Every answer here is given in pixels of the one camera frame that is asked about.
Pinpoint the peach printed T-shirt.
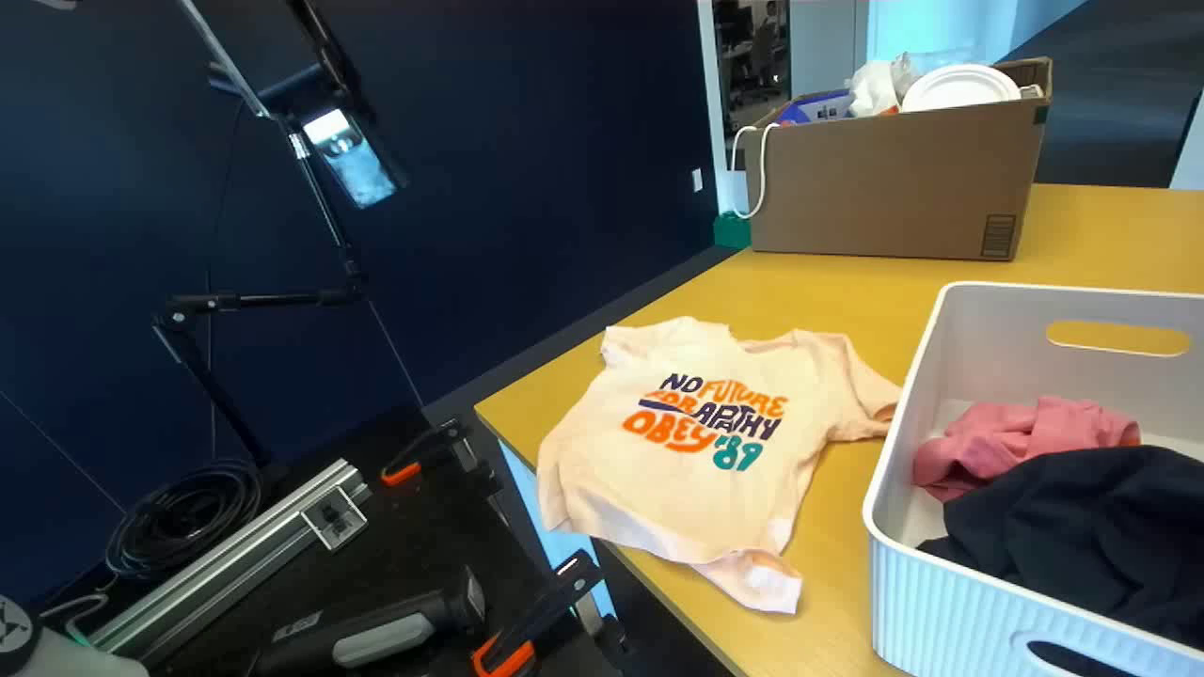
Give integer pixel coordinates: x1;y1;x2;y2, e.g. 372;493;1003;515
535;313;905;616

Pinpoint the green small object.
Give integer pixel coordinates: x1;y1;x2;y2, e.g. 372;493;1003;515
710;207;752;253

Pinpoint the small orange black clamp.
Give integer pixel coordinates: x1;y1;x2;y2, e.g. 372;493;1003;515
378;417;481;495

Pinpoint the purple and white carton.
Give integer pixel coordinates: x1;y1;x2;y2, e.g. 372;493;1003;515
778;85;860;127

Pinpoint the brown cardboard box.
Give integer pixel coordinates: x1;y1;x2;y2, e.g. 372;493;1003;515
745;51;1058;264

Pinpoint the large orange black clamp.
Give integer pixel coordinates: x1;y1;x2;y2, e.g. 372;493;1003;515
468;547;611;677

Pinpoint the white crumpled plastic bag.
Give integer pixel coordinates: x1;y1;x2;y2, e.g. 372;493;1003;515
845;49;925;119

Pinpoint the pink cloth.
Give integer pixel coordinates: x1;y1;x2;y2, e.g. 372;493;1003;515
906;396;1143;505

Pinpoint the white ribbed plastic bin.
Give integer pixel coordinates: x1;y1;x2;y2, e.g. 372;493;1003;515
861;280;1204;677

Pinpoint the white paper plate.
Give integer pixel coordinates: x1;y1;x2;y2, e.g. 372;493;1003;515
900;60;1026;115

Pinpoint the aluminium extrusion bar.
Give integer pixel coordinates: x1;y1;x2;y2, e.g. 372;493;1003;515
92;459;378;663

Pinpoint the black cloth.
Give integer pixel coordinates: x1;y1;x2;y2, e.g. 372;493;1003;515
917;442;1204;652

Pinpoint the white cord loop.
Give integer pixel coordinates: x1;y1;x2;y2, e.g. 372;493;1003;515
725;119;782;226

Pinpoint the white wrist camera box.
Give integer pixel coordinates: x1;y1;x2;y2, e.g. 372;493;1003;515
298;104;398;212

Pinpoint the black articulated camera stand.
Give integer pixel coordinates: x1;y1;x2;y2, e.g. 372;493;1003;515
150;160;370;471

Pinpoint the grey black clamp handle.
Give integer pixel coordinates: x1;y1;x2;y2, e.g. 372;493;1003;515
243;569;490;677

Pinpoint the black coiled cable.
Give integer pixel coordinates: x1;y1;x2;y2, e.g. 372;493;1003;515
101;463;263;583

